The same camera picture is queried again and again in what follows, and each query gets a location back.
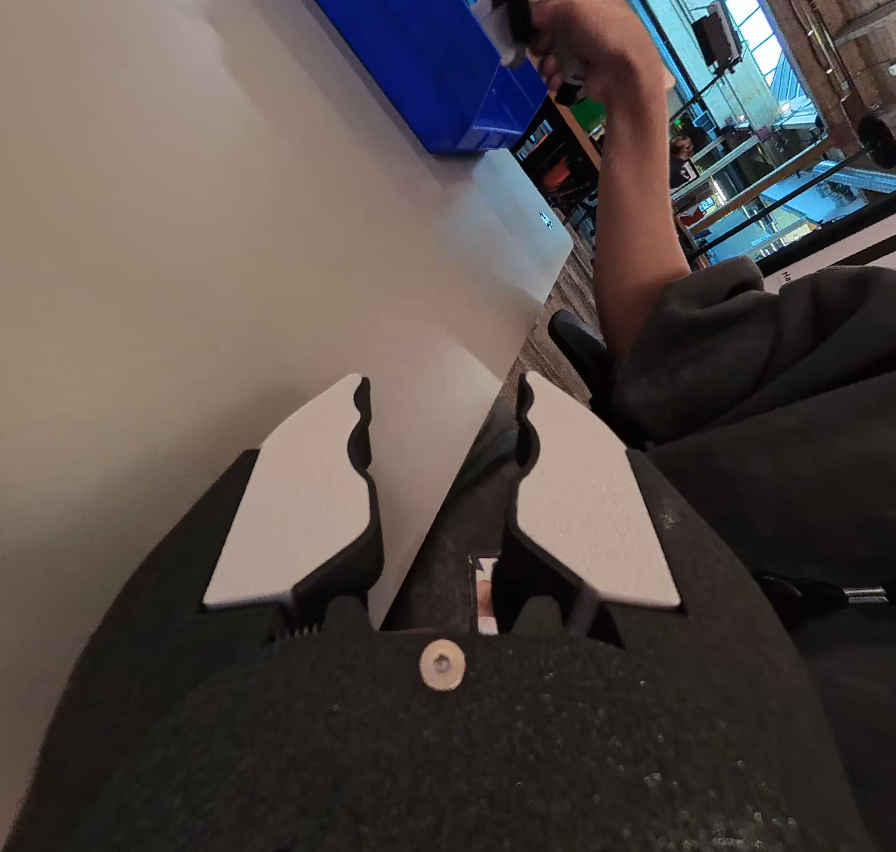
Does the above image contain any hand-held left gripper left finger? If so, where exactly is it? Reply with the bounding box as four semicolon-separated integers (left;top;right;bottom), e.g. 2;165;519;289
203;374;386;612

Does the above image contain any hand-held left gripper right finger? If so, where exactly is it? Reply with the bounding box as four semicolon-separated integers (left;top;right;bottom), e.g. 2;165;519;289
500;372;683;612

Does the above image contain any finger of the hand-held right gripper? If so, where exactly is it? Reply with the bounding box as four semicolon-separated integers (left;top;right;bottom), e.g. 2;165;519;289
472;0;520;66

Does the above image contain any blue plastic bin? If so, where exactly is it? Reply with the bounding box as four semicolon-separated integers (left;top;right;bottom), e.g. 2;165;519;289
279;0;548;156

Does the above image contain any person's right forearm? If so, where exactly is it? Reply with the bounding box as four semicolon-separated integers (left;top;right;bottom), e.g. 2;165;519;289
593;80;695;366

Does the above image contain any person's right hand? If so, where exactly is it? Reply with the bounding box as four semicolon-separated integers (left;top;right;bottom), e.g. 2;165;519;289
528;0;676;114

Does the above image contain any green box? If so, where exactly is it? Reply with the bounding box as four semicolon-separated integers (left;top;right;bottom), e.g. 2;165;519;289
566;95;609;135

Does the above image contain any person's black chair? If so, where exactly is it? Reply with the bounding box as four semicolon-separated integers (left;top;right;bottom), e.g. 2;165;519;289
545;308;620;408

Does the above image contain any printed marker board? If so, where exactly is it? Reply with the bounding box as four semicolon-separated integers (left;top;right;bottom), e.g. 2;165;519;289
756;206;896;296

